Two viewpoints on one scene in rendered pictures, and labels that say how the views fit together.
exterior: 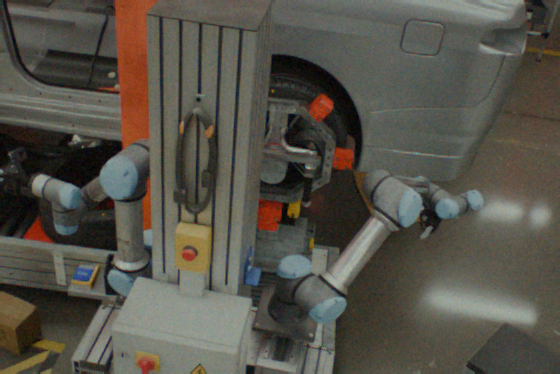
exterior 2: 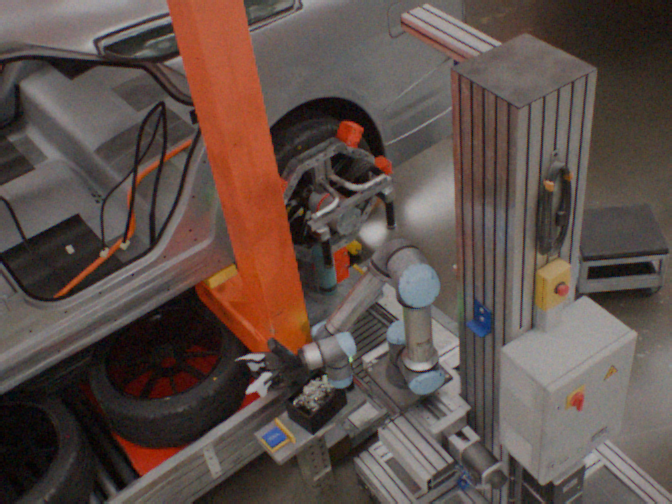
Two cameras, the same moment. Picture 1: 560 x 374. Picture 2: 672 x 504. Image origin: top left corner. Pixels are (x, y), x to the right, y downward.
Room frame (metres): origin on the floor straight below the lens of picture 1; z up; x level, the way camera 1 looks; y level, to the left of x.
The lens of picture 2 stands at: (0.36, 1.61, 3.14)
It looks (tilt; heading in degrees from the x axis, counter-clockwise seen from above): 42 degrees down; 326
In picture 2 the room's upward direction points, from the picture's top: 9 degrees counter-clockwise
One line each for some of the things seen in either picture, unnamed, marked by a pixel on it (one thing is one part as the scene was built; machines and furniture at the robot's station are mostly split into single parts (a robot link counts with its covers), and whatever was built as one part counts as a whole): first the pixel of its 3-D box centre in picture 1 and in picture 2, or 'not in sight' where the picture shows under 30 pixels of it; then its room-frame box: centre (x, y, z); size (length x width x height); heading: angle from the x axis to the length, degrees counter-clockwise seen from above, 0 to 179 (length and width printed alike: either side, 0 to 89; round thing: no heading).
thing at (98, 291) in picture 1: (122, 285); (311, 418); (2.17, 0.62, 0.44); 0.43 x 0.17 x 0.03; 88
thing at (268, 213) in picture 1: (270, 207); (329, 260); (2.78, 0.02, 0.48); 0.16 x 0.12 x 0.17; 178
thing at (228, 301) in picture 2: not in sight; (237, 291); (2.72, 0.53, 0.69); 0.52 x 0.17 x 0.35; 178
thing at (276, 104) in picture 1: (275, 151); (324, 202); (2.74, 0.02, 0.85); 0.54 x 0.07 x 0.54; 88
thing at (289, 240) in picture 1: (270, 216); (316, 271); (2.91, 0.01, 0.32); 0.40 x 0.30 x 0.28; 88
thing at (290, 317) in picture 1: (290, 300); not in sight; (1.76, -0.09, 0.87); 0.15 x 0.15 x 0.10
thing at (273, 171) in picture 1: (273, 159); (334, 209); (2.67, 0.02, 0.85); 0.21 x 0.14 x 0.14; 178
